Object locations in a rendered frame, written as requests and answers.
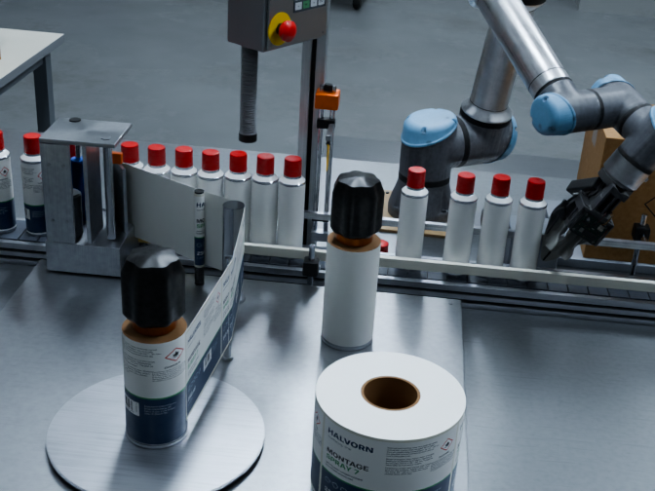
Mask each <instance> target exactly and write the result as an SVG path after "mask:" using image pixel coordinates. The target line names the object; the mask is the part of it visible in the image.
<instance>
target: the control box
mask: <svg viewBox="0 0 655 491"><path fill-rule="evenodd" d="M327 5H328V0H326V5H325V6H323V7H319V8H315V9H311V10H306V11H302V12H298V13H294V12H293V0H228V24H227V40H228V42H231V43H234V44H237V45H241V46H244V47H247V48H250V49H253V50H257V51H260V52H263V53H264V52H268V51H272V50H276V49H280V48H283V47H286V46H290V45H294V44H298V43H302V42H306V41H309V40H313V39H317V38H321V37H322V36H324V35H326V23H327ZM285 20H291V21H293V22H294V23H295V25H296V35H295V37H294V38H293V40H292V41H290V42H284V41H282V40H281V38H280V36H279V35H278V34H277V32H276V28H277V25H278V24H279V23H283V22H284V21H285Z"/></svg>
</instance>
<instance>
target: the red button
mask: <svg viewBox="0 0 655 491"><path fill-rule="evenodd" d="M276 32H277V34H278V35H279V36H280V38H281V40H282V41H284V42H290V41H292V40H293V38H294V37H295V35H296V25H295V23H294V22H293V21H291V20H285V21H284V22H283V23H279V24H278V25H277V28H276Z"/></svg>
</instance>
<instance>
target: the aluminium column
mask: <svg viewBox="0 0 655 491"><path fill-rule="evenodd" d="M329 9H330V0H327V23H326V35H324V36H322V37H321V38H317V39H313V40H309V41H306V42H302V63H301V85H300V106H299V128H298V150H297V156H299V157H301V159H302V168H301V175H302V176H303V177H304V178H305V179H306V185H305V205H304V210H313V206H314V188H315V170H316V152H317V134H318V129H317V119H318V116H319V109H316V108H315V94H316V91H317V88H319V87H320V85H321V84H325V83H326V77H327V60H328V27H329ZM312 224H313V221H312V219H306V218H304V224H303V245H306V246H308V245H316V243H317V242H316V241H311V230H312Z"/></svg>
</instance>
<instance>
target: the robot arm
mask: <svg viewBox="0 0 655 491"><path fill-rule="evenodd" d="M468 2H469V4H470V5H471V6H472V7H474V8H477V9H480V11H481V13H482V15H483V17H484V18H485V20H486V22H487V23H488V29H487V33H486V36H485V40H484V44H483V48H482V55H481V59H480V63H479V66H478V70H477V74H476V78H475V82H474V86H473V89H472V92H471V96H469V97H467V98H465V99H464V100H463V101H462V103H461V107H460V111H459V114H458V115H455V114H454V113H452V112H450V111H448V110H445V109H434V108H429V109H423V110H419V111H416V112H413V113H412V114H410V115H409V116H407V117H406V119H405V122H404V127H403V132H402V135H401V141H402V144H401V155H400V165H399V176H398V180H397V182H396V184H395V187H394V189H393V191H392V193H391V195H390V198H389V201H388V212H389V214H390V215H391V216H392V217H394V218H399V214H400V203H401V194H402V188H404V187H405V186H406V183H407V174H408V169H409V168H410V167H421V168H424V169H425V170H426V176H425V188H426V189H427V190H428V191H429V195H428V203H427V211H426V220H425V221H431V222H441V223H446V222H447V217H448V209H449V200H450V194H451V190H450V185H449V180H450V173H451V169H453V168H459V167H465V166H471V165H478V164H490V163H494V162H496V161H500V160H503V159H505V158H506V157H508V156H509V155H510V154H511V152H512V151H513V149H514V147H515V145H516V142H517V138H518V132H517V131H516V127H517V123H516V120H515V118H514V116H513V112H512V110H511V108H510V107H509V101H510V98H511V94H512V91H513V87H514V84H515V81H516V78H517V74H519V75H520V78H521V79H522V81H523V83H524V84H525V86H526V88H527V89H528V91H529V93H530V94H531V96H532V98H533V99H534V100H533V102H532V104H531V108H530V117H532V125H533V127H534V129H535V130H537V131H538V132H539V133H541V134H543V135H567V134H570V133H574V132H586V131H594V130H601V129H608V128H613V129H614V130H615V131H616V132H617V133H618V134H620V135H621V136H622V137H623V138H625V140H624V141H623V142H622V144H621V145H620V146H619V147H618V148H617V149H616V150H615V151H614V152H613V154H612V155H611V156H610V157H609V158H608V159H607V160H606V161H605V163H604V164H603V165H604V167H602V168H601V169H600V171H599V172H598V177H591V178H584V179H577V180H572V181H571V182H570V183H569V185H568V186H567V188H566V191H567V192H569V193H570V194H571V195H572V197H570V198H569V199H568V200H566V199H563V200H562V202H561V203H560V204H559V205H558V206H557V207H556V208H555V209H554V210H553V211H552V213H551V215H550V218H549V221H548V224H547V227H546V232H545V235H544V238H543V242H542V245H541V259H542V260H543V261H550V260H554V259H557V258H559V257H561V258H562V259H563V260H568V259H569V258H570V257H571V256H572V255H573V251H574V248H575V247H576V246H578V245H580V244H583V243H586V242H588V243H589V244H591V245H592V246H597V245H598V244H599V243H600V242H601V241H602V240H603V239H604V238H605V236H606V235H607V234H608V233H609V232H610V231H611V230H612V229H613V228H614V224H613V221H612V217H613V214H612V210H614V209H615V208H616V207H617V206H618V205H619V204H620V203H621V202H623V203H624V202H626V201H627V200H628V199H629V198H630V196H631V195H632V194H633V192H634V191H635V190H636V189H637V188H638V187H639V186H640V185H641V184H642V183H643V182H646V181H648V176H649V175H650V174H651V173H652V172H653V171H654V170H655V106H652V105H651V104H650V103H649V102H648V101H647V100H646V99H645V98H644V97H643V96H642V95H641V94H640V93H639V92H637V91H636V89H635V88H634V86H633V85H632V84H630V83H629V82H627V81H625V80H624V79H623V78H622V77H621V76H619V75H616V74H608V75H605V76H604V78H602V79H601V78H600V79H598V80H597V81H596V82H595V83H594V84H593V85H592V87H591V88H590V89H585V90H578V89H577V88H576V86H575V85H574V83H573V82H572V80H571V79H570V77H569V75H568V74H567V72H566V71H565V69H564V67H563V66H562V64H561V63H560V61H559V59H558V57H557V56H556V54H555V53H554V51H553V49H552V48H551V46H550V45H549V43H548V41H547V40H546V38H545V37H544V35H543V33H542V32H541V30H540V29H539V27H538V25H537V24H536V22H535V21H534V19H533V17H534V14H535V10H536V8H538V7H540V6H542V5H543V4H545V2H546V0H468ZM610 214H611V216H610ZM567 227H568V228H569V230H568V231H567V229H568V228H567ZM566 231H567V232H566ZM606 231H607V232H606ZM565 232H566V235H565V237H564V239H563V240H561V241H559V242H558V240H559V236H560V235H562V234H564V233H565ZM605 232H606V233H605ZM604 233H605V234H604ZM603 234H604V235H603Z"/></svg>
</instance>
